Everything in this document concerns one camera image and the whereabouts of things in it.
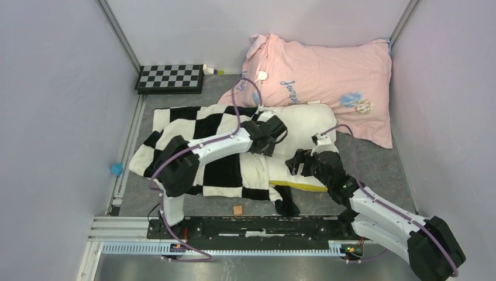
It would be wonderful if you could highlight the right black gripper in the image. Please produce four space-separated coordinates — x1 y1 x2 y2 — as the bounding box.
285 148 332 188

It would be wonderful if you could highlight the white pillow yellow edge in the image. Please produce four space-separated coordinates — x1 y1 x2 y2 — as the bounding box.
266 104 337 192

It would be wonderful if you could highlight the black white checkered pillowcase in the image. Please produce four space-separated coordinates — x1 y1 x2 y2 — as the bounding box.
129 105 299 225

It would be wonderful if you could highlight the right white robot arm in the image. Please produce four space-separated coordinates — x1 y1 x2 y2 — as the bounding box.
285 149 466 280

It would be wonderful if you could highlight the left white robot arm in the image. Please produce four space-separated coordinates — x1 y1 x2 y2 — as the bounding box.
150 111 288 239

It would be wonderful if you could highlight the pink pillow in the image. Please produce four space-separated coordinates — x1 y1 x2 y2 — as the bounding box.
219 34 392 149

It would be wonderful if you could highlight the small brown block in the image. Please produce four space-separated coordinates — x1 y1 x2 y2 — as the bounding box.
233 205 243 216

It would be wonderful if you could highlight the small white bottle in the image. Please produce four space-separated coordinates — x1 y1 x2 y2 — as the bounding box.
202 64 225 75

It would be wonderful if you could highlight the checkerboard calibration board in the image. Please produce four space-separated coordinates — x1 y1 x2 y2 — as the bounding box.
135 64 204 95

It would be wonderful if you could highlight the blue small object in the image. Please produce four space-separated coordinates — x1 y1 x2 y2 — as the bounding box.
110 162 123 177

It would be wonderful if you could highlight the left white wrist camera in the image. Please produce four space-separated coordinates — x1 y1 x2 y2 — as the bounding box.
256 106 277 122

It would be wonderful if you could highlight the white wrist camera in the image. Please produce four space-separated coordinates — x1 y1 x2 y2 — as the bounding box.
311 133 339 155
256 106 277 122

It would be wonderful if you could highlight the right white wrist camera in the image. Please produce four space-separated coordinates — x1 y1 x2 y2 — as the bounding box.
311 133 339 155

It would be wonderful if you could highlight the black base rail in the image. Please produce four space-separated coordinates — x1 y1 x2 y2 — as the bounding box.
171 215 361 250

